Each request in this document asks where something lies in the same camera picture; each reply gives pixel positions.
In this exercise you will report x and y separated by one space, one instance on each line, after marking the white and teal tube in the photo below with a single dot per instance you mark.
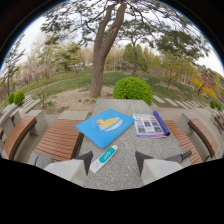
103 158

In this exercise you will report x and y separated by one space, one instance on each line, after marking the wooden slat bench seat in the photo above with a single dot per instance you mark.
59 139
183 140

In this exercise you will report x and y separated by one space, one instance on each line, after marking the blue mat with yellow duck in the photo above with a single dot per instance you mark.
104 127

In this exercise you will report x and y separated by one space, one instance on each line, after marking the round green trimmed bush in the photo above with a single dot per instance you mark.
132 90

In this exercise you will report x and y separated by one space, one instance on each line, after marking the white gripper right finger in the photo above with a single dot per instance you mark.
156 169

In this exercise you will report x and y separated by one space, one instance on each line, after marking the large leaning tree trunk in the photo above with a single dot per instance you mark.
102 53

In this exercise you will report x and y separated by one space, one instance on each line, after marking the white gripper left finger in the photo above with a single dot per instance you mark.
68 168

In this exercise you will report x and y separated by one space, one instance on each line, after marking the small round green shrub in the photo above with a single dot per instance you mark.
11 98
19 98
213 104

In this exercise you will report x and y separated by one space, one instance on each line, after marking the partly rolled purple poster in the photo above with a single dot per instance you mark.
150 125

